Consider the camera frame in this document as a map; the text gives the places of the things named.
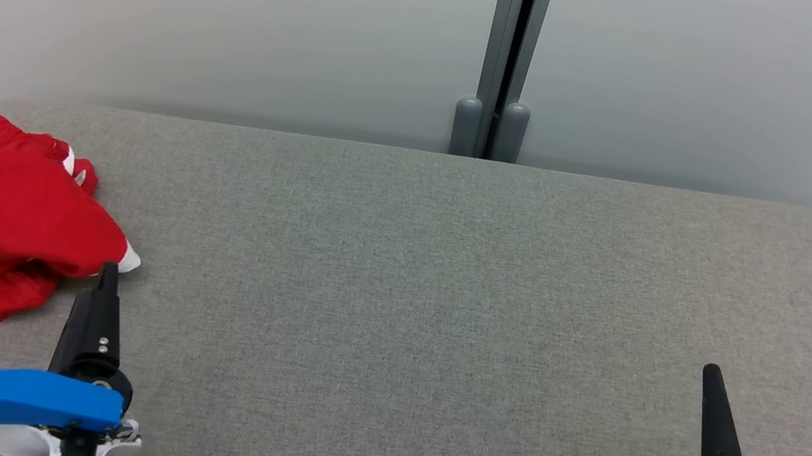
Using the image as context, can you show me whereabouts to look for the red shorts white trim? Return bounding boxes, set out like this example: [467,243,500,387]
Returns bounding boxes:
[0,114,163,294]

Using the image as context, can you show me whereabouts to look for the grey rounded partition foot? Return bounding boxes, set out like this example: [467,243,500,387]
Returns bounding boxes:
[491,100,533,165]
[447,93,486,159]

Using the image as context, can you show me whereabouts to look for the grey partition post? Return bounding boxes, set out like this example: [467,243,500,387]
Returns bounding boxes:
[466,0,557,168]

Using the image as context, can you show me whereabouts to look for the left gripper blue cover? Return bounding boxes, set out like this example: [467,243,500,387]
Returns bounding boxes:
[0,243,173,456]

